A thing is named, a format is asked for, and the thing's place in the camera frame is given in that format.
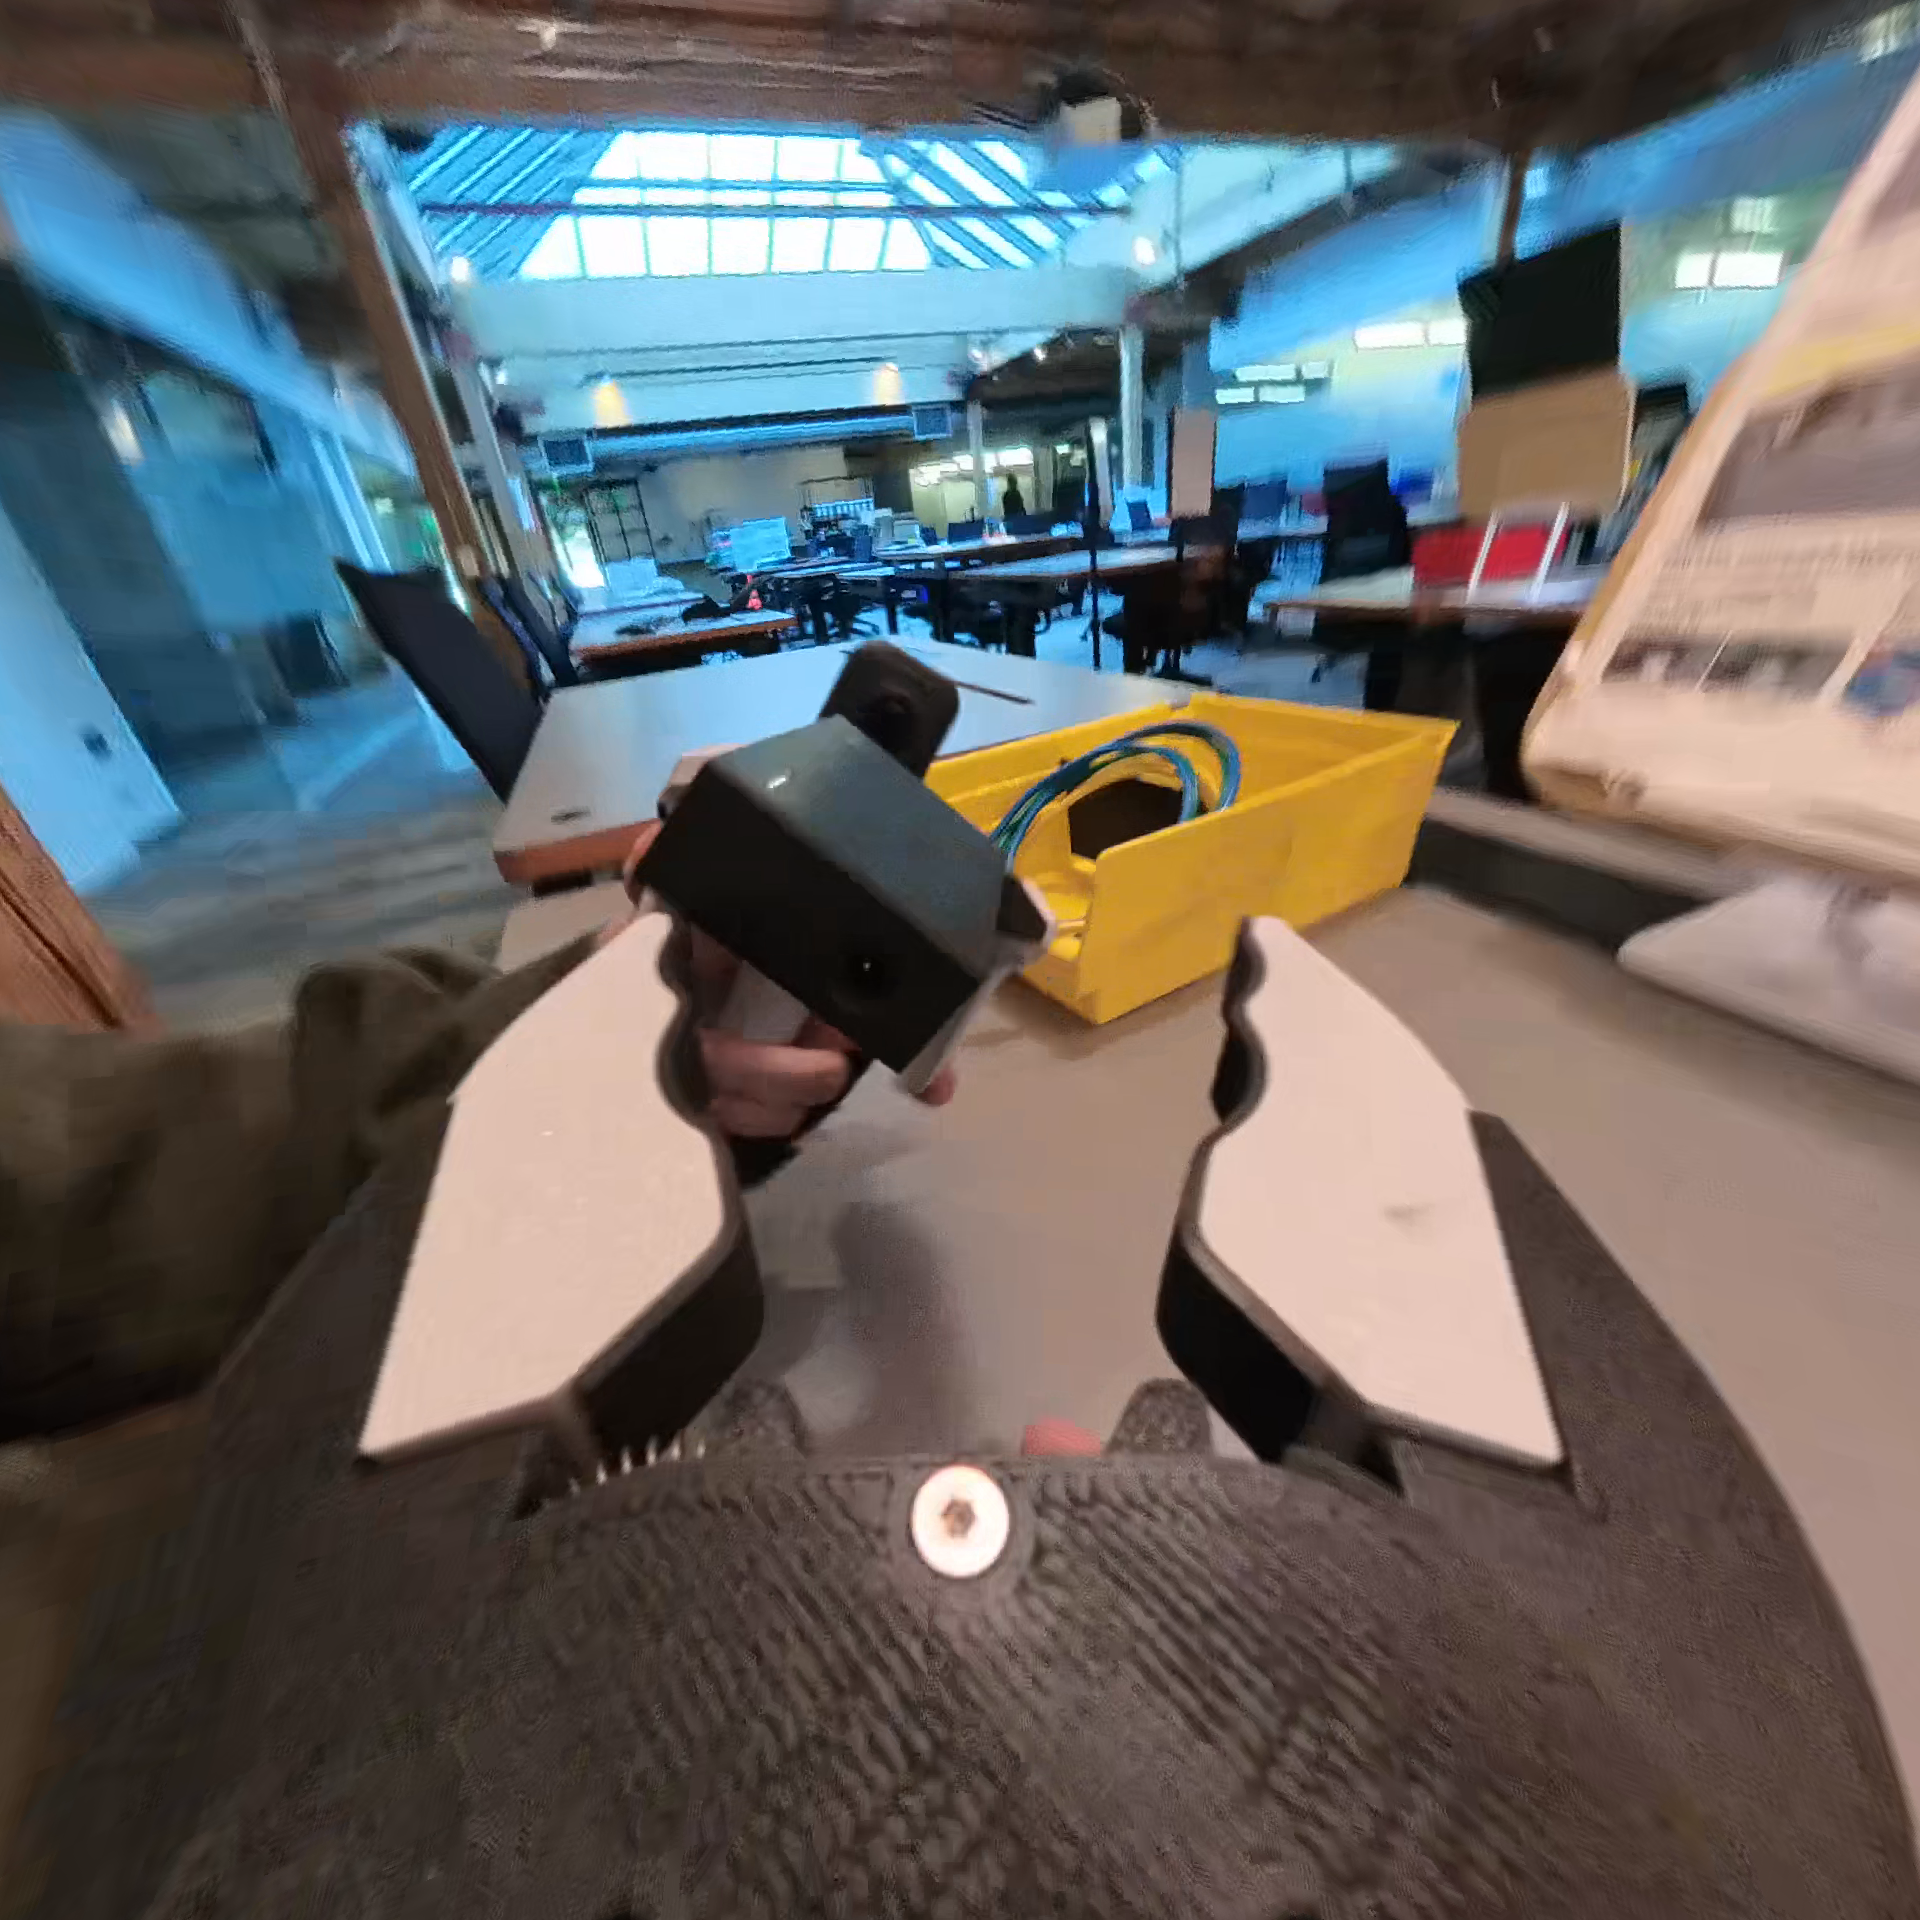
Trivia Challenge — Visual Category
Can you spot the white flat base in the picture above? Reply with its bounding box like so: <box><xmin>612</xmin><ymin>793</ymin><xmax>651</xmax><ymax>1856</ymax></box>
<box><xmin>1616</xmin><ymin>875</ymin><xmax>1920</xmax><ymax>1086</ymax></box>

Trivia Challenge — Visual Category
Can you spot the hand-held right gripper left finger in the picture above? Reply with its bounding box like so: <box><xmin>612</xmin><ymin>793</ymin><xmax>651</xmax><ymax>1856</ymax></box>
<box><xmin>357</xmin><ymin>910</ymin><xmax>768</xmax><ymax>1467</ymax></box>

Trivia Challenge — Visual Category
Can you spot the person's left hand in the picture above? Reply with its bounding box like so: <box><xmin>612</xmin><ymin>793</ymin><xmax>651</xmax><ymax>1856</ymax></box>
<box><xmin>622</xmin><ymin>823</ymin><xmax>958</xmax><ymax>1144</ymax></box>

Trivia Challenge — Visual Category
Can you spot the long wooden desk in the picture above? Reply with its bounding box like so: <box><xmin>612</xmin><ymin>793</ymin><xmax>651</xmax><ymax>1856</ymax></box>
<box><xmin>877</xmin><ymin>534</ymin><xmax>1232</xmax><ymax>677</ymax></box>

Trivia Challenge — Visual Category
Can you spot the printed newspaper sheet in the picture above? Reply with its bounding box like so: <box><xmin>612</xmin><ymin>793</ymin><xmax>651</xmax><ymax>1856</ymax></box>
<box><xmin>1520</xmin><ymin>0</ymin><xmax>1920</xmax><ymax>888</ymax></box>

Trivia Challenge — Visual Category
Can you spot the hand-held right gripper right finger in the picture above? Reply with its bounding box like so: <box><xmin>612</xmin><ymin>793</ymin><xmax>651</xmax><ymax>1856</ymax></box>
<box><xmin>1156</xmin><ymin>914</ymin><xmax>1565</xmax><ymax>1470</ymax></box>

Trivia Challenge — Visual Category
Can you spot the wooden support post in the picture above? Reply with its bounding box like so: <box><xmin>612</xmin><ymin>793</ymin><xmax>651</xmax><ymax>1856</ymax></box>
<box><xmin>239</xmin><ymin>0</ymin><xmax>518</xmax><ymax>602</ymax></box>

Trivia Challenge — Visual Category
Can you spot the grey table with wooden edge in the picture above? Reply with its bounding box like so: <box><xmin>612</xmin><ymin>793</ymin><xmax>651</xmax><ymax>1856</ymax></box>
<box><xmin>492</xmin><ymin>643</ymin><xmax>1201</xmax><ymax>890</ymax></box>

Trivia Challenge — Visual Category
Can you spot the black monitor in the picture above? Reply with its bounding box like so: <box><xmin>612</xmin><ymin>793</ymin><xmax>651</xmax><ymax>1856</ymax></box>
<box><xmin>1459</xmin><ymin>222</ymin><xmax>1625</xmax><ymax>400</ymax></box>

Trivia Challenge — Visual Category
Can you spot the green ethernet cable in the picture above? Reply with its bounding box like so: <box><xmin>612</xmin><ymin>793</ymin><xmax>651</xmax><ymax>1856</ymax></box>
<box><xmin>1000</xmin><ymin>728</ymin><xmax>1243</xmax><ymax>865</ymax></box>

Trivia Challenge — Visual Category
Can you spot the cardboard box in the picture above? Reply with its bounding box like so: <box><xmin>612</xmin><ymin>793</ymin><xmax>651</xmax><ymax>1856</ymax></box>
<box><xmin>1451</xmin><ymin>368</ymin><xmax>1637</xmax><ymax>529</ymax></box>

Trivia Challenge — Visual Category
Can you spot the blue cable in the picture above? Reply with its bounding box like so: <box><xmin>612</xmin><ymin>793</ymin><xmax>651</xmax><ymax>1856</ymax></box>
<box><xmin>987</xmin><ymin>720</ymin><xmax>1225</xmax><ymax>875</ymax></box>

